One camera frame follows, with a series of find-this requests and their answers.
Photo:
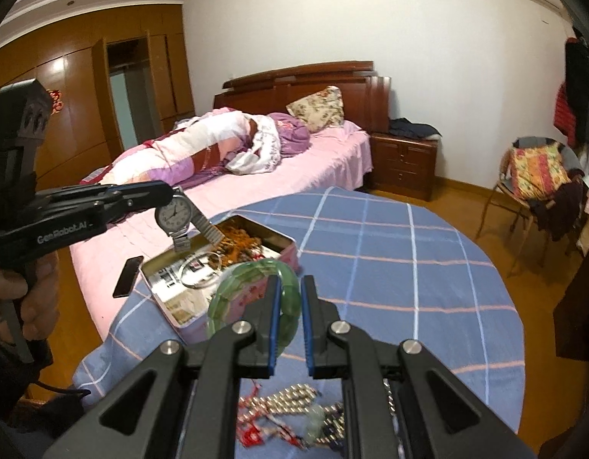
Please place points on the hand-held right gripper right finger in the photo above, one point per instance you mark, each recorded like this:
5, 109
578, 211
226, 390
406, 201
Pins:
308, 330

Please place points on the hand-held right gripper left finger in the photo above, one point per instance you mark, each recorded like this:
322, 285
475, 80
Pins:
274, 325

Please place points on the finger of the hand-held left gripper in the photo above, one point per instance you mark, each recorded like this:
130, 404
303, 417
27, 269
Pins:
132, 189
136, 203

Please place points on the silver wristwatch with metal band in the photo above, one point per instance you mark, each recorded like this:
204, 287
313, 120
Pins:
172, 215

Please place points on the pink metal tin box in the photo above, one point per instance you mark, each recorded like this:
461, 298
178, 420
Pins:
287, 256

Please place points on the pale jade bangle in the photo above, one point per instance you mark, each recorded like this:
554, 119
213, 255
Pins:
199, 287

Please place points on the person's left forearm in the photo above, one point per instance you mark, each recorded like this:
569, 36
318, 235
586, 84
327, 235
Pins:
7, 377

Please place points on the person's left hand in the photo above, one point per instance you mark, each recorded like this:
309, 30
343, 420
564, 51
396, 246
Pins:
43, 296

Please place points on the pink patchwork quilt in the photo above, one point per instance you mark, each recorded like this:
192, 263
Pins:
179, 148

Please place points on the red door ornament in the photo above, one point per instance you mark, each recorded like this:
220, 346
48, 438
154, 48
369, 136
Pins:
56, 100

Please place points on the black smartphone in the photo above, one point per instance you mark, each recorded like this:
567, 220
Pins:
128, 277

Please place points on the brown wooden wardrobe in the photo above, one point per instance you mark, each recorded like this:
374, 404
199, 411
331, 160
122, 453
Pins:
79, 95

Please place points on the green jade pendant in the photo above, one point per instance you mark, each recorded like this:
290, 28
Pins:
316, 416

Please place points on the black white printed paper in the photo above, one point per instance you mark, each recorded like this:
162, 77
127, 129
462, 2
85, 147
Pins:
170, 283

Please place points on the blue plaid tablecloth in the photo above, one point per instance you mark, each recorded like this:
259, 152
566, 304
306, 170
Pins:
395, 258

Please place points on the red white bead strand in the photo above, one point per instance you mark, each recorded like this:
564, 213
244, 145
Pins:
249, 435

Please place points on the white floral cloth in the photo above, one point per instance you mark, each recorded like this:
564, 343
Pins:
258, 153

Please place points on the purple blanket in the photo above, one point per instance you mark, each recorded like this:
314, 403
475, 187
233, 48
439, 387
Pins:
294, 134

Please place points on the dark wooden headboard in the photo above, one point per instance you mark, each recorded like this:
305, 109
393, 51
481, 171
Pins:
275, 88

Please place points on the bed with pink sheet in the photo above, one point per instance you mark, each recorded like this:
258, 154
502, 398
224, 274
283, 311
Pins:
332, 153

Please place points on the dark wooden nightstand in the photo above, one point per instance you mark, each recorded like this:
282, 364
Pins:
404, 162

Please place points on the floral pillow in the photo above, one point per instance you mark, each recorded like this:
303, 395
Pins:
318, 107

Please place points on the dark folded clothes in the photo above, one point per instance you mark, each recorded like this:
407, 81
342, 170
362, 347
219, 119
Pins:
414, 129

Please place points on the wooden chair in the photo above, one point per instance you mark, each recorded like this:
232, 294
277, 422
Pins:
500, 191

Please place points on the dark wooden desk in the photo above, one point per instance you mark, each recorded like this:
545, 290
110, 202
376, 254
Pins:
581, 296

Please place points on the yellow patchwork cushion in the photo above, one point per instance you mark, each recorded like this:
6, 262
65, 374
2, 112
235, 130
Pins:
538, 169

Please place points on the dark maroon garment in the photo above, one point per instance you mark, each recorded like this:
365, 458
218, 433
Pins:
562, 210

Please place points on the hanging red garment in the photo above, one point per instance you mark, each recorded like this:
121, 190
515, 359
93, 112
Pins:
563, 105

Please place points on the hanging black coat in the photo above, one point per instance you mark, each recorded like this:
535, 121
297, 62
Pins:
581, 86

